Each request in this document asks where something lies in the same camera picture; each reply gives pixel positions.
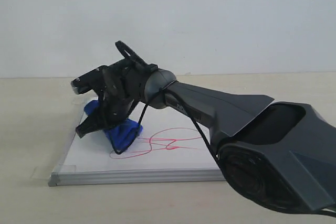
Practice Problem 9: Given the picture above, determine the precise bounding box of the clear tape near left corner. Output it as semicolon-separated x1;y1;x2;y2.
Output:
30;165;77;181

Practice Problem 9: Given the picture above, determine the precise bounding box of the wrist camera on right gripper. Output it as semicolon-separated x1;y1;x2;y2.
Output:
71;65;108;94

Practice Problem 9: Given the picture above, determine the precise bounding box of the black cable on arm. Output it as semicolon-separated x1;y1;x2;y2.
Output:
98;40;336;218

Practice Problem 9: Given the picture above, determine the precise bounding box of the blue microfiber cloth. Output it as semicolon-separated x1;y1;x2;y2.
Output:
83;99;144;154

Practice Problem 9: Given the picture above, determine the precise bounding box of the white board with aluminium frame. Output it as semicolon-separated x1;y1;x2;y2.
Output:
48;104;223;187

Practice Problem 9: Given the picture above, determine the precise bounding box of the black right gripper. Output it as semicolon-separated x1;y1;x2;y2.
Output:
75;98;135;138

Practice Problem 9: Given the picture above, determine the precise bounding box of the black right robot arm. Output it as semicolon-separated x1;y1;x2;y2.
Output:
71;59;335;217

